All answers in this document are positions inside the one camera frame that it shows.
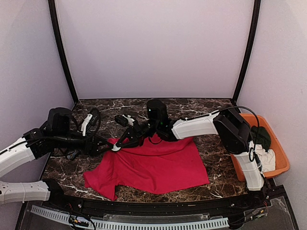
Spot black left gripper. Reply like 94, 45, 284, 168
54, 129, 114, 156

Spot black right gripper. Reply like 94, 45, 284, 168
116, 118, 159, 147

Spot round brooch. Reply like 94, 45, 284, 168
111, 142, 122, 152

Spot magenta t-shirt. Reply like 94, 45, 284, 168
83, 135, 210, 201

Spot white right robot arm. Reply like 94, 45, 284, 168
112, 99, 265, 208

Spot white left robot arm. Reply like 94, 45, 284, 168
0, 107, 111, 209

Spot black brooch display box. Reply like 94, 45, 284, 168
66, 149, 80, 161

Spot dark green garment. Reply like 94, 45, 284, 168
251, 126, 272, 151

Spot white garment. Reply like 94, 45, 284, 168
256, 144, 276, 173

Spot orange plastic basket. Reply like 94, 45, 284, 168
231, 115, 290, 182

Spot black front rail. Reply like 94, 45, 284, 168
32, 179, 286, 217

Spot white slotted cable duct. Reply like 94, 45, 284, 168
31, 205, 229, 230

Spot black left frame post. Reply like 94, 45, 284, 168
48, 0, 79, 104

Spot black frame post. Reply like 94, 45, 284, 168
48, 0, 79, 104
231, 0, 261, 105

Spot black right frame post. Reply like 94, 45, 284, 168
231, 0, 261, 105

